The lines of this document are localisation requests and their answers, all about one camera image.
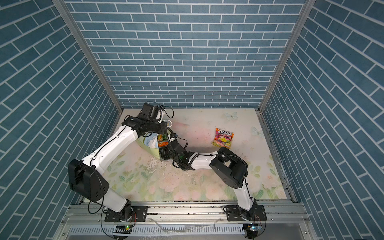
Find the orange white snack packet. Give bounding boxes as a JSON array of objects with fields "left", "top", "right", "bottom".
[{"left": 157, "top": 135, "right": 169, "bottom": 149}]

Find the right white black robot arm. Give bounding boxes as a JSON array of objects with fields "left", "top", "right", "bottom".
[{"left": 163, "top": 133, "right": 267, "bottom": 222}]

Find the pastel printed paper bag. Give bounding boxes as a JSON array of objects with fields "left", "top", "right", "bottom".
[{"left": 136, "top": 122, "right": 170, "bottom": 162}]

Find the white slotted cable duct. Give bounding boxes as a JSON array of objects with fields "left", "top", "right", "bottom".
[{"left": 68, "top": 224, "right": 245, "bottom": 237}]

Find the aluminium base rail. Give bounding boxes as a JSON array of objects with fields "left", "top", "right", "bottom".
[{"left": 53, "top": 200, "right": 317, "bottom": 240}]

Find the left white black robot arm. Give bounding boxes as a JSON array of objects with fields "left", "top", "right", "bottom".
[{"left": 68, "top": 103, "right": 167, "bottom": 222}]

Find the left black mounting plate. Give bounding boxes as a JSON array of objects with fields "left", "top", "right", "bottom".
[{"left": 103, "top": 206, "right": 148, "bottom": 223}]

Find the black mounting plate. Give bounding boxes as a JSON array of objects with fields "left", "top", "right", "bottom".
[
  {"left": 223, "top": 204, "right": 267, "bottom": 222},
  {"left": 103, "top": 206, "right": 148, "bottom": 223}
]

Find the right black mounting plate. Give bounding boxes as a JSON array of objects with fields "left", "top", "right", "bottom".
[{"left": 223, "top": 204, "right": 267, "bottom": 222}]

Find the orange Fox's fruits candy bag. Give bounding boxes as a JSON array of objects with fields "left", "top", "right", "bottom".
[{"left": 212, "top": 128, "right": 235, "bottom": 149}]

